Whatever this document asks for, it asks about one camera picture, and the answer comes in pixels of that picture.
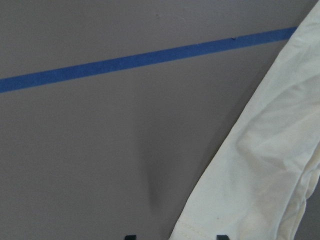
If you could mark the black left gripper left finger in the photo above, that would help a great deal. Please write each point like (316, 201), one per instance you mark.
(130, 237)

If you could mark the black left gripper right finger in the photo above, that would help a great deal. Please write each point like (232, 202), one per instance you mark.
(222, 237)

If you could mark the cream long-sleeve graphic shirt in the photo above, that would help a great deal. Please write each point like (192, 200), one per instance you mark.
(257, 185)

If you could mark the blue tape grid lines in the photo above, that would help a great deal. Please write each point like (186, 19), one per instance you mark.
(52, 76)

